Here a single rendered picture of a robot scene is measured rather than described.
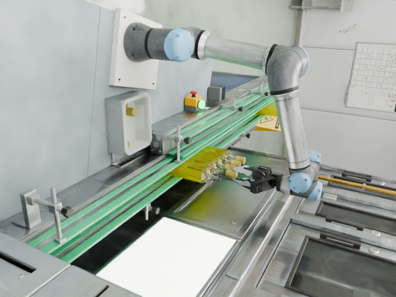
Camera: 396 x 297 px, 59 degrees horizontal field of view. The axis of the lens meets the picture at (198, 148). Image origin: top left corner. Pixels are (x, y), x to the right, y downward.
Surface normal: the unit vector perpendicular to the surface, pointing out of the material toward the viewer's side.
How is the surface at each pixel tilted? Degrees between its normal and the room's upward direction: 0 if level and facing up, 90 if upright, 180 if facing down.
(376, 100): 85
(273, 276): 90
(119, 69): 0
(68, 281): 90
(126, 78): 0
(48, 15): 0
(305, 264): 90
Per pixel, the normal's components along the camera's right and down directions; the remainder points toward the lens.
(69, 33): 0.88, 0.18
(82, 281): 0.02, -0.93
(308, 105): -0.47, 0.31
